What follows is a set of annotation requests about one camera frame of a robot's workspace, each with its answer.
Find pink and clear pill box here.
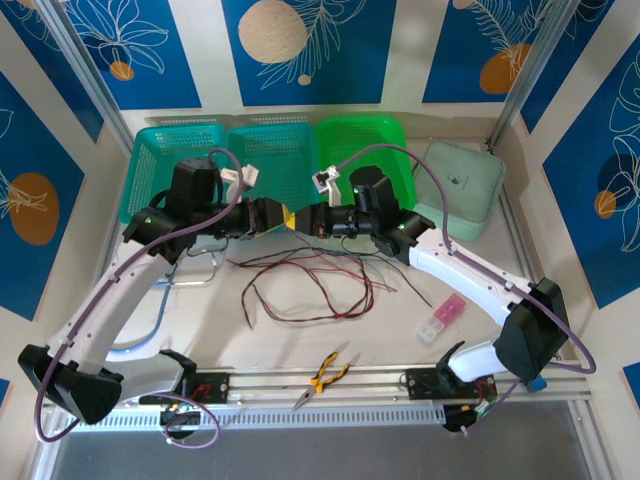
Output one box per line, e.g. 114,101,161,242
417,292,469,347

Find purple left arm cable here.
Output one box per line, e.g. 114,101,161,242
33,148,247,450

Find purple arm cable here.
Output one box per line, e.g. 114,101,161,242
332,143,599,436
33,148,247,450

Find blue stethoscope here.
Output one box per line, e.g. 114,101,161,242
107,244,231,357

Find aluminium frame post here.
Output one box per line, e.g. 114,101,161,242
492,0,576,151
34,0,129,146

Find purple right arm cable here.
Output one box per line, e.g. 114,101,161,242
332,143,599,436

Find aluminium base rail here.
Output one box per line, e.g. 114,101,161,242
42,363,596,407

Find yellow handled pliers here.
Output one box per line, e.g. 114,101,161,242
292,341,361,412

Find white slotted cable duct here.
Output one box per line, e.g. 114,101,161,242
147,112,451,132
64,403,446,430

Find pale green lidded box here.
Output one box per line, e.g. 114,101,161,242
412,139,507,244

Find teal blue plastic basket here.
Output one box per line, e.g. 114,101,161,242
224,122,321,211

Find turquoise green plastic basket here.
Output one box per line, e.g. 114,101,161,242
119,123,229,226

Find bright green plastic basket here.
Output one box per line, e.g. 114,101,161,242
314,114,419,211

